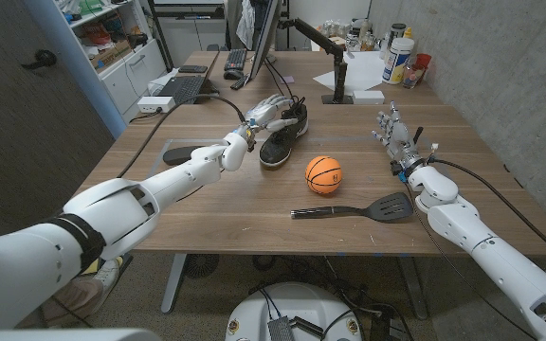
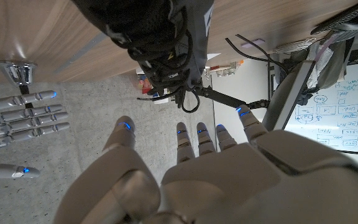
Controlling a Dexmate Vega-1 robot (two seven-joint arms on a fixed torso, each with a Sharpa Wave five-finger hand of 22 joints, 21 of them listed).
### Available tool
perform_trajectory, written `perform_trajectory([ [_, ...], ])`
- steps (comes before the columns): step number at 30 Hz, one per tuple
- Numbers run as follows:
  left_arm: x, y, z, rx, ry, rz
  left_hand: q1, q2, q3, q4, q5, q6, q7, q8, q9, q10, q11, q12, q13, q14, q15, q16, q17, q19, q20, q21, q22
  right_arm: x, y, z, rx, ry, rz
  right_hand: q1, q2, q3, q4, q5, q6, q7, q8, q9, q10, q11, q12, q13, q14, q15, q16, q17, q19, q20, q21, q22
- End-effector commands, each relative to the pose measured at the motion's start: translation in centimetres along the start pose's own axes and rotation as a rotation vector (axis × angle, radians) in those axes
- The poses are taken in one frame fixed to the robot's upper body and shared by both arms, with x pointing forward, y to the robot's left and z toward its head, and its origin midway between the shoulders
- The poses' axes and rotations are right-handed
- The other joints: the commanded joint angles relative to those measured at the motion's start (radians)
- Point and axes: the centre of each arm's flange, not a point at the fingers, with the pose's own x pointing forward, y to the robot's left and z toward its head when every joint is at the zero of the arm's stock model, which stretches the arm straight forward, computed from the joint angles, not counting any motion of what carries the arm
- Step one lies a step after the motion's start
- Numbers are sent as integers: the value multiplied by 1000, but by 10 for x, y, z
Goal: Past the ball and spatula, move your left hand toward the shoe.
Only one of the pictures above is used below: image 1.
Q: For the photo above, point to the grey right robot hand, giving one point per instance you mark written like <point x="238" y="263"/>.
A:
<point x="401" y="142"/>

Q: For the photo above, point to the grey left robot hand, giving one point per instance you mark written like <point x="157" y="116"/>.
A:
<point x="266" y="113"/>

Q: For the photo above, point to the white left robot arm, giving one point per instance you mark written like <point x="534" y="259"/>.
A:
<point x="112" y="213"/>

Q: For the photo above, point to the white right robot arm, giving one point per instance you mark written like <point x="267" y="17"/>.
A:
<point x="500" y="256"/>

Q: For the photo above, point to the black slotted spatula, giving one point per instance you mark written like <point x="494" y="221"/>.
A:
<point x="387" y="208"/>

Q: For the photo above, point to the black marker pen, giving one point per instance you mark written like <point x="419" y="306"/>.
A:
<point x="418" y="135"/>

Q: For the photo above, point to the black sneaker with laces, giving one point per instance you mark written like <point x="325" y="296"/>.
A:
<point x="278" y="149"/>

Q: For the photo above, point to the purple sticky note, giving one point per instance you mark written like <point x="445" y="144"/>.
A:
<point x="286" y="79"/>

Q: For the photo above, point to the black computer mouse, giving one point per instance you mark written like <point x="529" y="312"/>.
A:
<point x="232" y="74"/>

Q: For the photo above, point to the small white box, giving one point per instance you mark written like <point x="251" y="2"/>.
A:
<point x="368" y="97"/>

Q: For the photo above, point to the black keyboard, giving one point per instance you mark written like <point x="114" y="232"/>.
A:
<point x="235" y="60"/>

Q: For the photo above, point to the clear glass jar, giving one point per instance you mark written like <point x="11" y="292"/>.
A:
<point x="412" y="77"/>

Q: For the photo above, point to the computer monitor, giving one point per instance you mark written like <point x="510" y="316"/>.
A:
<point x="266" y="38"/>

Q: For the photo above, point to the white wipes canister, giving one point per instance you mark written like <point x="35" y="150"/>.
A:
<point x="397" y="61"/>

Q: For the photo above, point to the white paper sheet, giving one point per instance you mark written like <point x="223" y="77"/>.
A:
<point x="360" y="71"/>

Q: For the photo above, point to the orange mini basketball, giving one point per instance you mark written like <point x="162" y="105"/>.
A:
<point x="323" y="174"/>

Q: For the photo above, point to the red cup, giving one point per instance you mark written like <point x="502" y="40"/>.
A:
<point x="423" y="60"/>

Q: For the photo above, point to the black phone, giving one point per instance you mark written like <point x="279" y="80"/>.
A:
<point x="193" y="69"/>

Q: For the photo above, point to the black laptop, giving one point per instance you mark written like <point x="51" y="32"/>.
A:
<point x="183" y="87"/>

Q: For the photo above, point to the hanging white cloth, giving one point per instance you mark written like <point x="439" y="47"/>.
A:
<point x="246" y="23"/>

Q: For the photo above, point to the black flat pad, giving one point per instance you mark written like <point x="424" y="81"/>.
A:
<point x="178" y="155"/>

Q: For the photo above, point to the white power adapter box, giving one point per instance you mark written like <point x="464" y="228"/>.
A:
<point x="155" y="104"/>

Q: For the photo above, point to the grey table leg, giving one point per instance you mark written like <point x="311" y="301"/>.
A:
<point x="173" y="284"/>
<point x="414" y="289"/>

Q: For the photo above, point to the cardboard box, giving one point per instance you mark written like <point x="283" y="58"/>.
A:
<point x="110" y="55"/>

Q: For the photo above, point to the white shelf cabinet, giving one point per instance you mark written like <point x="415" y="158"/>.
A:
<point x="88" y="71"/>

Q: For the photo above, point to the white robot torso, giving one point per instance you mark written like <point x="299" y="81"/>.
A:
<point x="292" y="303"/>

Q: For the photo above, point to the white yellow sneaker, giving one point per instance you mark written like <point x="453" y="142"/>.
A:
<point x="107" y="274"/>

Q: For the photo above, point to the person's brown trouser leg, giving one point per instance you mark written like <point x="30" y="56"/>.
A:
<point x="74" y="298"/>

